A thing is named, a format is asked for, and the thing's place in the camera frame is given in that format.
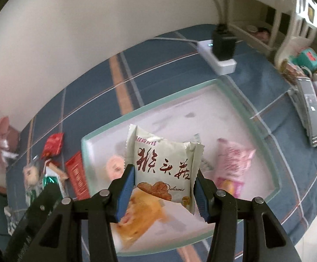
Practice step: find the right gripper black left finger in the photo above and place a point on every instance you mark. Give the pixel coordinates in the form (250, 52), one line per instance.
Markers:
(59, 239)

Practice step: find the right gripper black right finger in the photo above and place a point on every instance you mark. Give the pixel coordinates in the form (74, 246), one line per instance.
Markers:
(264, 238)

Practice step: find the pink purple snack packet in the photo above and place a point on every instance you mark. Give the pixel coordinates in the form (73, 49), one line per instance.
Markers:
(233, 161)

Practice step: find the yellow soft bread packet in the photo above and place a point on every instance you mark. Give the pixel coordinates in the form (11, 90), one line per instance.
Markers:
(142, 212)

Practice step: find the white mushroom biscuit packet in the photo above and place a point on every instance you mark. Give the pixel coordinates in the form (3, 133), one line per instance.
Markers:
(164, 168)

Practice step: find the green white cracker packet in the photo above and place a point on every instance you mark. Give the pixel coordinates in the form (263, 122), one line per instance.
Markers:
(52, 177)

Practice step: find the orange bread snack packet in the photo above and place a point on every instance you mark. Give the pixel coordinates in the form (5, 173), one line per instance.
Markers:
(54, 169)

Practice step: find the clear bun package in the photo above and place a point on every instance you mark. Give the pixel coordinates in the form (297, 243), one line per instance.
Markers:
(32, 180)

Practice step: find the red gold flat packet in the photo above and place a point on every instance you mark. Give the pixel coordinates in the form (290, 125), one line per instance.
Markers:
(76, 174)

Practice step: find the blue white tissue pack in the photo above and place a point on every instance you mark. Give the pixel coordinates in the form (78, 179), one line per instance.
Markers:
(13, 218)

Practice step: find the red crinkled snack packet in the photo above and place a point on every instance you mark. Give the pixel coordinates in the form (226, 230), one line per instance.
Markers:
(53, 145)

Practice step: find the round peach pastry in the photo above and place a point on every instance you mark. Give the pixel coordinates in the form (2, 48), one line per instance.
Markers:
(115, 167)

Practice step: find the white tray green rim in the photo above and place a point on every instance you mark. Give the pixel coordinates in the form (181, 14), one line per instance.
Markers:
(200, 114)

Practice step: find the grey remote control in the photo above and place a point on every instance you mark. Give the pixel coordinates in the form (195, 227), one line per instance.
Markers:
(308, 105)

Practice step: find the blue plaid tablecloth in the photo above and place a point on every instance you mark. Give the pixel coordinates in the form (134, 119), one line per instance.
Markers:
(155, 69)

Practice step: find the black power adapter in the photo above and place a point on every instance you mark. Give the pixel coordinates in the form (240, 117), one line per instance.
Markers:
(223, 43)

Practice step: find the white chair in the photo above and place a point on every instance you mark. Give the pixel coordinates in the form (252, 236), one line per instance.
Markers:
(302, 27)

